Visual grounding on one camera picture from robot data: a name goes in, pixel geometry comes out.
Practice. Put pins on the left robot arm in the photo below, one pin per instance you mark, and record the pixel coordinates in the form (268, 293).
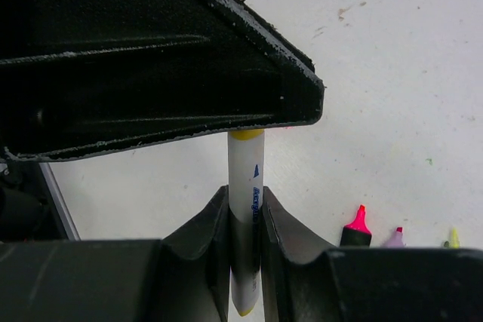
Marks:
(19, 201)

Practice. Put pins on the black pink highlighter body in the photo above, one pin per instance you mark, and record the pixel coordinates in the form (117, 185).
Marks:
(356, 233)

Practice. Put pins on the lilac highlighter body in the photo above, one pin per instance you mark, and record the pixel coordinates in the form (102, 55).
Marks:
(395, 240)

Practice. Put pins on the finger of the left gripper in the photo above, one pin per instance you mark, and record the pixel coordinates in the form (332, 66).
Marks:
(81, 78)

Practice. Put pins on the yellow clear pen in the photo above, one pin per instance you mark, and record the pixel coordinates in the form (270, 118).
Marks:
(453, 241)

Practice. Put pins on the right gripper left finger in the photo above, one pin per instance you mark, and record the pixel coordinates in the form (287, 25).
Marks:
(183, 277)

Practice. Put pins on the aluminium front rail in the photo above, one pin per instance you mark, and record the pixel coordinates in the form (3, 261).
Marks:
(60, 211)

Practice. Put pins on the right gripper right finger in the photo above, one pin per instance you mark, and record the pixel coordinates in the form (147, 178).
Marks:
(305, 278)

